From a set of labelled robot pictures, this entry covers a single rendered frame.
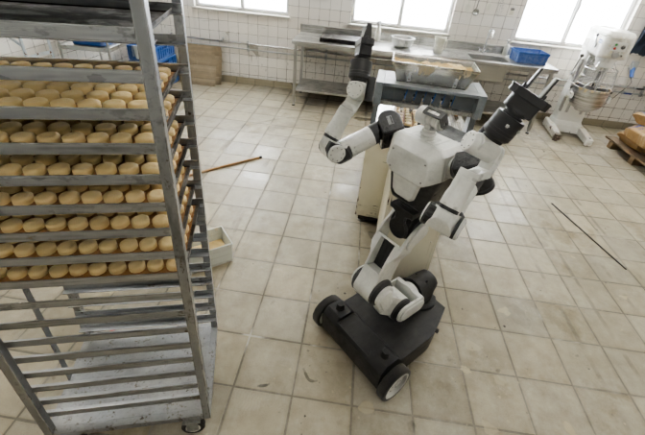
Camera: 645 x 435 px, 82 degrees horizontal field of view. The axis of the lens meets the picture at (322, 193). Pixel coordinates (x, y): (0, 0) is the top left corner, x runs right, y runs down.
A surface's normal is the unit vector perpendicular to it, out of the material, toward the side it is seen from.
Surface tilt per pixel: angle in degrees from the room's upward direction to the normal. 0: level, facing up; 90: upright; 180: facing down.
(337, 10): 90
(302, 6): 90
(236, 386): 0
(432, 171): 85
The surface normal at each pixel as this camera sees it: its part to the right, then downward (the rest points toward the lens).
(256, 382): 0.08, -0.83
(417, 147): -0.50, -0.40
